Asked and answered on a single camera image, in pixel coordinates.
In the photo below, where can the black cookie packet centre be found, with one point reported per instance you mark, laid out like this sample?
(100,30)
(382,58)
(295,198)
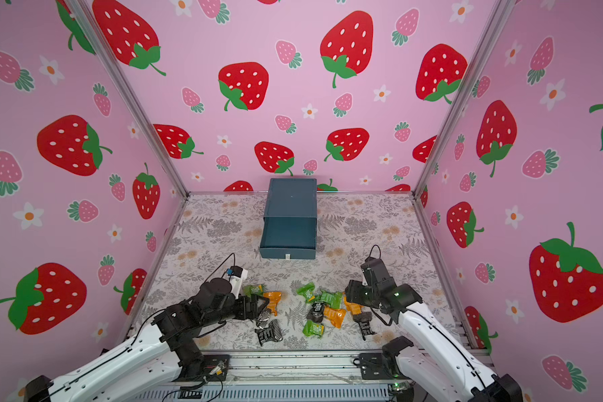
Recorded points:
(316,313)

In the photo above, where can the black cookie packet left upper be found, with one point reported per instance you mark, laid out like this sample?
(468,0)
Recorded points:
(263,319)

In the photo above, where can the teal drawer cabinet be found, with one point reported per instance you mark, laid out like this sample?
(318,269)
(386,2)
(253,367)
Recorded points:
(290,220)

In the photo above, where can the green cookie packet bottom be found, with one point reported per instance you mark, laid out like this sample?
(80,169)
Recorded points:
(312,329)

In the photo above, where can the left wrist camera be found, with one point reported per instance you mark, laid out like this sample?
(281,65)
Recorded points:
(237,276)

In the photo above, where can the black cookie packet right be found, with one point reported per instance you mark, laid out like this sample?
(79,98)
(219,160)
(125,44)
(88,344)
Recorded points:
(364,320)

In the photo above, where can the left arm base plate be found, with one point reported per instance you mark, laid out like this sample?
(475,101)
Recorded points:
(208,367)

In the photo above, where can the aluminium corner post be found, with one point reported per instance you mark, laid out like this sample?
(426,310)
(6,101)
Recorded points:
(494,27)
(86,20)

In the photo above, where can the orange cookie packet centre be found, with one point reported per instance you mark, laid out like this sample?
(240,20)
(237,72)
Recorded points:
(335,316)

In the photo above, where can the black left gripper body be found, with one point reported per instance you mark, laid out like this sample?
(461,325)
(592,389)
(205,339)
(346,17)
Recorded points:
(226,313)

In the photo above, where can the aluminium front rail frame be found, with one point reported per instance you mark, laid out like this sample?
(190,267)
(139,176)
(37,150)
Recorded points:
(290,376)

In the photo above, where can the green cookie packet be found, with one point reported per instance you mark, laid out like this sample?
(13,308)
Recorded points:
(307,292)
(331,299)
(312,329)
(250,290)

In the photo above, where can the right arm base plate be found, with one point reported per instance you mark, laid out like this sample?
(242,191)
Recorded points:
(376,366)

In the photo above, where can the aluminium corner post right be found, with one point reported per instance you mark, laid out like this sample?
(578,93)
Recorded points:
(494,27)

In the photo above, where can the orange cookie packet right top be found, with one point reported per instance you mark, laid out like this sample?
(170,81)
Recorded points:
(352,308)

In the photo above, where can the black cookie packet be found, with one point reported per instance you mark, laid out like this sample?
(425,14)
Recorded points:
(263,319)
(271,333)
(316,313)
(364,320)

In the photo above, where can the orange cookie packet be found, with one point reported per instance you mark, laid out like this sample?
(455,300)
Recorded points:
(352,308)
(335,316)
(273,297)

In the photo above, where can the aluminium corner post left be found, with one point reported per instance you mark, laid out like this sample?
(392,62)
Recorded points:
(86,20)

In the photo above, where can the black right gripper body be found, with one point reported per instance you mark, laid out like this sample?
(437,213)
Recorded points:
(360,316)

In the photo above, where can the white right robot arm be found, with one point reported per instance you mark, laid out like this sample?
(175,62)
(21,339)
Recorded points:
(431,356)

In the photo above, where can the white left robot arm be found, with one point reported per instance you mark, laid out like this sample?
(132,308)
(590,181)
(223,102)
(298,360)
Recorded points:
(162,351)

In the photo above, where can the orange cookie packet left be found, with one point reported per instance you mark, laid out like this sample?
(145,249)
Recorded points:
(273,297)

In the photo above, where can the black cookie packet left lower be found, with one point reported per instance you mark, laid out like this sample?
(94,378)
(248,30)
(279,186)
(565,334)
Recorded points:
(271,333)

